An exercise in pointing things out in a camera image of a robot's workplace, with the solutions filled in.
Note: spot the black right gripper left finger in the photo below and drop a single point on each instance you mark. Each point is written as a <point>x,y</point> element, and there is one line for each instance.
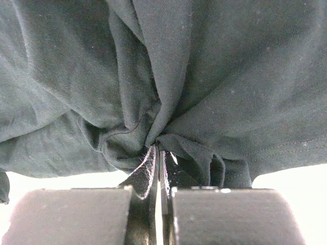
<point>120,215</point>

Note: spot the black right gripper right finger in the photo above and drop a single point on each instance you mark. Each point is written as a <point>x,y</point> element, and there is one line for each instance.
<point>194,214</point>

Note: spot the black t shirt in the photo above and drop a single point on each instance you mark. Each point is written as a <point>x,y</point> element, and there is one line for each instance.
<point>235,89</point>

